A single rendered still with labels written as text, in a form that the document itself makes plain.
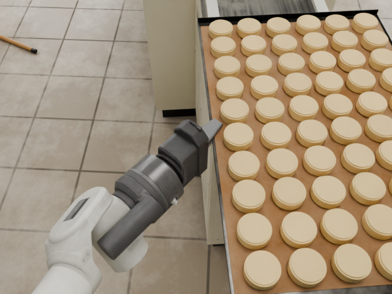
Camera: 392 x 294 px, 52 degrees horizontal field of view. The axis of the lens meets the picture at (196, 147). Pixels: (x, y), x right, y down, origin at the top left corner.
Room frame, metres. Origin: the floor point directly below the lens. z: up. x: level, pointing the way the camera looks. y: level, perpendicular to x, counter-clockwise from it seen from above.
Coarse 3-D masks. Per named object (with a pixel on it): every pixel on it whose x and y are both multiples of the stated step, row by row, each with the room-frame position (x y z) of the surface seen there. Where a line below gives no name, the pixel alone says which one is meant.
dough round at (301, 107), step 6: (300, 96) 0.49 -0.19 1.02; (306, 96) 0.49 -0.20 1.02; (294, 102) 0.48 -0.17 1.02; (300, 102) 0.48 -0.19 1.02; (306, 102) 0.48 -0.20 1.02; (312, 102) 0.48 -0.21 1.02; (294, 108) 0.47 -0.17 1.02; (300, 108) 0.47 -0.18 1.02; (306, 108) 0.47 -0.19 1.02; (312, 108) 0.47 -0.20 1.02; (294, 114) 0.46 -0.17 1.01; (300, 114) 0.45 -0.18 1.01; (306, 114) 0.45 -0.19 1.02; (312, 114) 0.45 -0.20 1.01; (300, 120) 0.45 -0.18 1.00
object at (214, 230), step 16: (224, 0) 1.04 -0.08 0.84; (240, 0) 1.04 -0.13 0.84; (256, 0) 1.04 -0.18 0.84; (272, 0) 1.04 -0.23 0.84; (288, 0) 1.04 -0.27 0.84; (208, 160) 0.65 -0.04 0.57; (208, 176) 0.63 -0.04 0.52; (208, 192) 0.61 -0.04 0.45; (208, 208) 0.61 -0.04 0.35; (208, 224) 0.59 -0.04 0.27; (208, 240) 0.59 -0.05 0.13
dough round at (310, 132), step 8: (304, 120) 0.44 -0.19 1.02; (312, 120) 0.44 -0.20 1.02; (304, 128) 0.42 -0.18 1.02; (312, 128) 0.42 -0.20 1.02; (320, 128) 0.42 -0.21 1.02; (296, 136) 0.42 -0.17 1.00; (304, 136) 0.40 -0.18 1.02; (312, 136) 0.40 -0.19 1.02; (320, 136) 0.40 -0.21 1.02; (304, 144) 0.40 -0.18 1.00; (312, 144) 0.39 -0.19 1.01; (320, 144) 0.40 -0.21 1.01
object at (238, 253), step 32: (320, 32) 0.70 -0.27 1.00; (352, 32) 0.70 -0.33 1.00; (288, 96) 0.51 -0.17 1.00; (320, 96) 0.51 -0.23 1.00; (352, 96) 0.51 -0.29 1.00; (384, 96) 0.51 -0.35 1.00; (224, 128) 0.44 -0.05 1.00; (256, 128) 0.44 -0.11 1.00; (224, 160) 0.37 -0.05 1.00; (224, 192) 0.31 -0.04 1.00; (288, 256) 0.21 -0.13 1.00; (288, 288) 0.16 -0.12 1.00; (320, 288) 0.16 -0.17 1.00
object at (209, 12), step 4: (204, 0) 1.01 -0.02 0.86; (208, 0) 0.96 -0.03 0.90; (212, 0) 0.96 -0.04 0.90; (216, 0) 0.96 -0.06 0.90; (204, 4) 1.01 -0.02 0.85; (208, 4) 0.94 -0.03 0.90; (212, 4) 0.94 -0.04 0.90; (216, 4) 0.94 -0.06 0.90; (208, 8) 0.92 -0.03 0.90; (212, 8) 0.92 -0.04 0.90; (216, 8) 0.92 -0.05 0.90; (208, 12) 0.90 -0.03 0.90; (212, 12) 0.90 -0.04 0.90; (216, 12) 0.90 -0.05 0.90; (208, 16) 0.88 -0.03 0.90; (212, 16) 0.88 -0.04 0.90; (216, 16) 0.88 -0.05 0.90
